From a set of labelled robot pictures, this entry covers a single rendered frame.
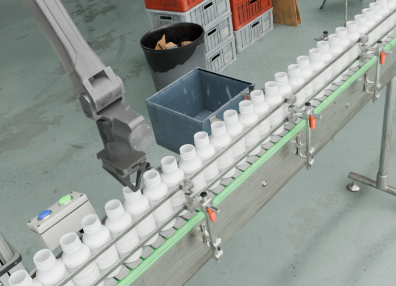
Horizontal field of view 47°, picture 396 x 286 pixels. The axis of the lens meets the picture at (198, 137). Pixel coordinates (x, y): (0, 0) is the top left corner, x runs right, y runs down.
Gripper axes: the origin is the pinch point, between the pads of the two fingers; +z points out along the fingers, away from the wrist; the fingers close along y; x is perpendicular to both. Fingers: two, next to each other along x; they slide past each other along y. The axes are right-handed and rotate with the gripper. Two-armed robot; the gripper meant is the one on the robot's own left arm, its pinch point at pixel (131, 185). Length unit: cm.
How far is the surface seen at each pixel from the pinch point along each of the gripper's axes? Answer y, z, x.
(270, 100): -2, 5, -51
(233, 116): -1.5, 0.9, -34.7
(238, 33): 184, 98, -251
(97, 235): -1.8, 4.2, 12.4
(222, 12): 178, 69, -227
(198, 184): -3.3, 11.0, -16.8
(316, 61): -2, 4, -76
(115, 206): 0.6, 2.9, 5.0
